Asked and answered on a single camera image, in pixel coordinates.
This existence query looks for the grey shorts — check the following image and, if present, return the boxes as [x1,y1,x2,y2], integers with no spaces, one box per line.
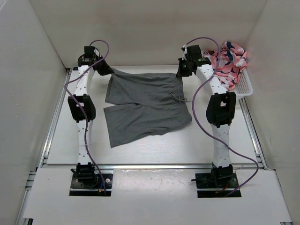
[104,69,192,148]

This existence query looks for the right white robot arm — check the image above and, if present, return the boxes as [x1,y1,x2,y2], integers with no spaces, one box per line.
[177,58,236,168]

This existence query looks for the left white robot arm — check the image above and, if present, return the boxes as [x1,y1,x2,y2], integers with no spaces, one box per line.
[64,59,113,165]

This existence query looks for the pink patterned shorts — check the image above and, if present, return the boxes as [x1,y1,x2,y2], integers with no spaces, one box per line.
[203,41,248,90]

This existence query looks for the white plastic basket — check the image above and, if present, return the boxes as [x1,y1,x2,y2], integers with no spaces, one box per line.
[234,69,253,100]

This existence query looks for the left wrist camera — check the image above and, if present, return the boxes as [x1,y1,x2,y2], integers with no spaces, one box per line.
[77,45,102,67]

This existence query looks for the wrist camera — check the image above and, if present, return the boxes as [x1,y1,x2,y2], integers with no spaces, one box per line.
[77,45,102,67]
[181,45,203,61]

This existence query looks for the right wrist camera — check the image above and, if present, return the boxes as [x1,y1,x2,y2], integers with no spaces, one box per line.
[181,45,203,61]

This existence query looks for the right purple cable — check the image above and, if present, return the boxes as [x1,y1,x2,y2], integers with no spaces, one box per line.
[181,37,260,197]

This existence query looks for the purple cable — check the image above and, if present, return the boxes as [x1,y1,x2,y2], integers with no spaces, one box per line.
[64,39,111,195]
[181,37,260,197]

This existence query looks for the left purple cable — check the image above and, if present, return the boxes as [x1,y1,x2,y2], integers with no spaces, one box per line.
[64,39,111,195]

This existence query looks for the aluminium frame rail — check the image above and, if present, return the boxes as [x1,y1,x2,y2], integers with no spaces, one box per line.
[98,163,212,170]

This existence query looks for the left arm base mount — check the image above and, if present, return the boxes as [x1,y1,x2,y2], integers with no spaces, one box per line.
[69,162,113,197]

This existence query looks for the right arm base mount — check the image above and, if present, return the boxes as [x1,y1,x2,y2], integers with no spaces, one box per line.
[191,165,241,198]

